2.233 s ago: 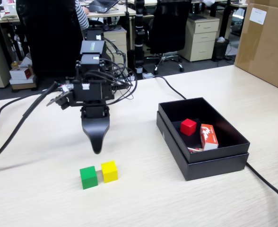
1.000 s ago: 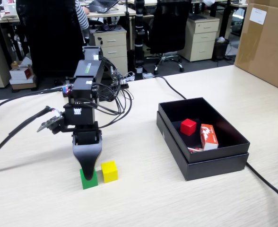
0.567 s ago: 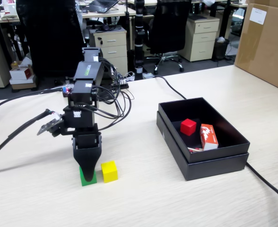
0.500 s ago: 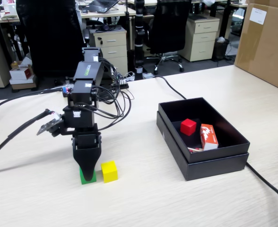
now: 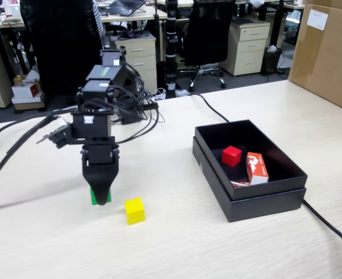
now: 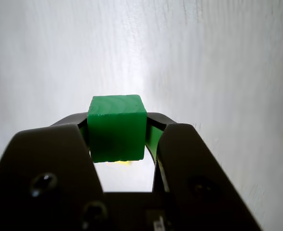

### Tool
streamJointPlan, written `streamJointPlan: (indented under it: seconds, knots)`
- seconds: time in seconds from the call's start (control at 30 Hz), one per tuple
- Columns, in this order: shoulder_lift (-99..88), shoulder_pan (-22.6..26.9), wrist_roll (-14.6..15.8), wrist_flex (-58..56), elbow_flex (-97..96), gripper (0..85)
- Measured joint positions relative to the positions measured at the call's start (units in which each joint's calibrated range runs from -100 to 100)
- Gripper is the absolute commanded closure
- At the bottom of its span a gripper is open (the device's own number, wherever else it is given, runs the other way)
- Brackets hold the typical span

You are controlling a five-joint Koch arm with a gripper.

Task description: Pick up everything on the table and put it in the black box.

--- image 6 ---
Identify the green wooden cube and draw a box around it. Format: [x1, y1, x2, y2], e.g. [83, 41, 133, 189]
[87, 94, 148, 163]

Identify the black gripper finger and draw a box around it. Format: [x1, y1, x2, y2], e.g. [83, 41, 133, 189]
[0, 112, 106, 231]
[144, 112, 263, 231]

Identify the yellow wooden cube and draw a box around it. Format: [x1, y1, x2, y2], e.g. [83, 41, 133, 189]
[104, 160, 134, 172]

